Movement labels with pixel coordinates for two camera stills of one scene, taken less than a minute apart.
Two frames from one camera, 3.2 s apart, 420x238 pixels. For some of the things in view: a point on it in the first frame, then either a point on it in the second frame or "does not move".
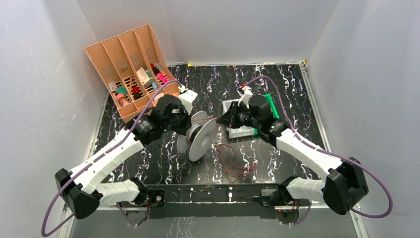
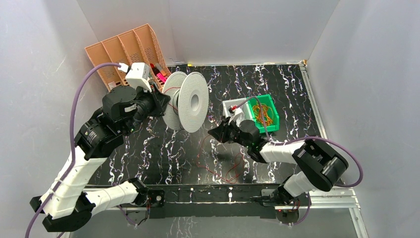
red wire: (234, 150) to (206, 168)
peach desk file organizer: (133, 68) does not move
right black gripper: (230, 119) to (220, 133)
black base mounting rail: (214, 200) does not move
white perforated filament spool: (203, 132) to (188, 104)
